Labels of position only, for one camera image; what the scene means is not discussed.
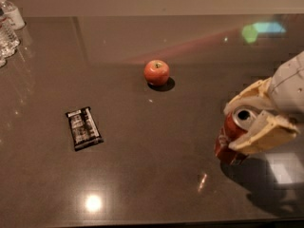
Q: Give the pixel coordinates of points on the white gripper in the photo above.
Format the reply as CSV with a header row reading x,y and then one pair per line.
x,y
289,81

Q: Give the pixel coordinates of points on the red coke can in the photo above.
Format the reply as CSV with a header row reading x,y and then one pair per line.
x,y
236,124

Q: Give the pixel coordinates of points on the red apple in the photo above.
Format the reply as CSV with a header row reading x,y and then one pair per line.
x,y
156,72

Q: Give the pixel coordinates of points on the black snack bar wrapper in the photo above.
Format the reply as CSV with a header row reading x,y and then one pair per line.
x,y
83,129

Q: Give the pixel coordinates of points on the clear ribbed water bottle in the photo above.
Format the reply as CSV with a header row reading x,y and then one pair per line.
x,y
8,38

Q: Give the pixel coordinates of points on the clear bottle white label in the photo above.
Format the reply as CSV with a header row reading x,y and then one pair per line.
x,y
13,13

